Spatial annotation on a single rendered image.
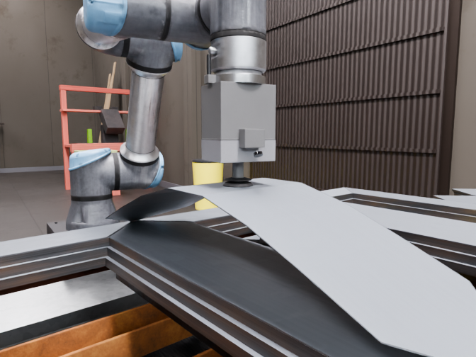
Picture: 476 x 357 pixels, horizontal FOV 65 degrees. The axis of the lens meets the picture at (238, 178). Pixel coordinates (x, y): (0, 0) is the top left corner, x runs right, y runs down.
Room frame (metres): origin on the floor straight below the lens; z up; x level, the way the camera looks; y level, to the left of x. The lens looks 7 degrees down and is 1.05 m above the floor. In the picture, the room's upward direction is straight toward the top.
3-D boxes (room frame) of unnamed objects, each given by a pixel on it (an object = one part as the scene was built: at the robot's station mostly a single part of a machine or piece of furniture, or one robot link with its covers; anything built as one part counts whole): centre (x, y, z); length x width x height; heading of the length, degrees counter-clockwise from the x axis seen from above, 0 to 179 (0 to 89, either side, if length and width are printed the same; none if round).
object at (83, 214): (1.11, 0.44, 0.82); 0.15 x 0.15 x 0.10
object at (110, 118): (6.96, 2.34, 0.96); 1.49 x 1.39 x 1.93; 124
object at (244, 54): (0.52, 0.00, 1.15); 0.08 x 0.08 x 0.05
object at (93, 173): (1.11, 0.43, 0.94); 0.13 x 0.12 x 0.14; 116
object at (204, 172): (5.20, 0.42, 0.35); 0.45 x 0.44 x 0.69; 124
